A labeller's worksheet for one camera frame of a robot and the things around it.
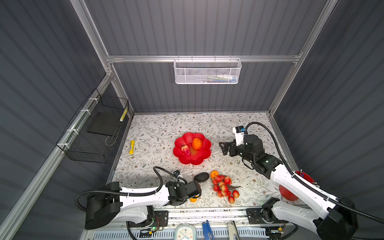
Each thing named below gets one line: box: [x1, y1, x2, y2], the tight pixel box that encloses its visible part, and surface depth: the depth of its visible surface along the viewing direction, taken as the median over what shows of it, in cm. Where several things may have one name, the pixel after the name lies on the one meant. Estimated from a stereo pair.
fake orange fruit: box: [192, 137, 203, 150], surface depth 98 cm
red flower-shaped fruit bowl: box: [173, 132, 212, 166], surface depth 98 cm
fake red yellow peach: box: [181, 145, 191, 155], surface depth 97 cm
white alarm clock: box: [174, 223, 197, 240], surface depth 69 cm
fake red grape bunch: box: [211, 175, 241, 204], surface depth 80 cm
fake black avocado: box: [193, 172, 210, 183], surface depth 85 cm
